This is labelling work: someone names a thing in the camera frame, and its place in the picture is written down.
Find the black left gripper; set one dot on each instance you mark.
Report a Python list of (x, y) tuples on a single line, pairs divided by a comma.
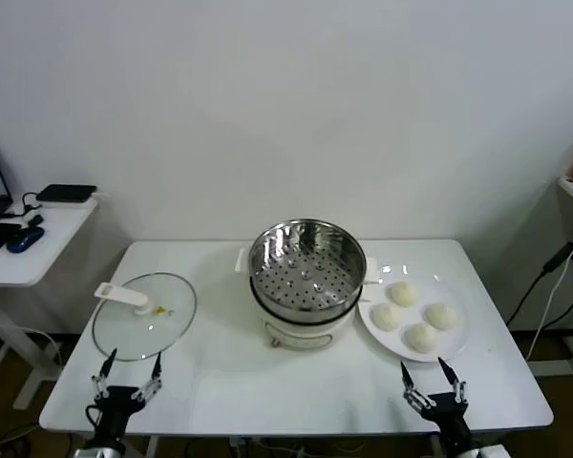
[(117, 410)]

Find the white side table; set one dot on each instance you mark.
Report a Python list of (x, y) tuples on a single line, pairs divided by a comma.
[(52, 238)]

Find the blue computer mouse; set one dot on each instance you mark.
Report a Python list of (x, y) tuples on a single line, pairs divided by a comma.
[(25, 239)]

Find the white round plate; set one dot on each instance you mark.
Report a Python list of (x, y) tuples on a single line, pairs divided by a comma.
[(441, 292)]

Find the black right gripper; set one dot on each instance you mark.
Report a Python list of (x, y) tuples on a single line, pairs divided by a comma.
[(449, 415)]

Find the cream electric cooking pot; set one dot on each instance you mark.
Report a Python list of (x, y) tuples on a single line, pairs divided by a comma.
[(298, 336)]

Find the flat black box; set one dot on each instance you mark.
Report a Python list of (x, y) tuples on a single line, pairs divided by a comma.
[(67, 192)]

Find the white steamed baozi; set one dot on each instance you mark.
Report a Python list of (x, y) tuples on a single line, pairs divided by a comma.
[(403, 293), (387, 317), (441, 316), (421, 338)]

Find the stainless steel steamer basket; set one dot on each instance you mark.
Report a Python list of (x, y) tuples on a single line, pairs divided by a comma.
[(310, 281)]

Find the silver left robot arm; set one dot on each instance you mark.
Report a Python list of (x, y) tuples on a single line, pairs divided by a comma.
[(102, 451)]

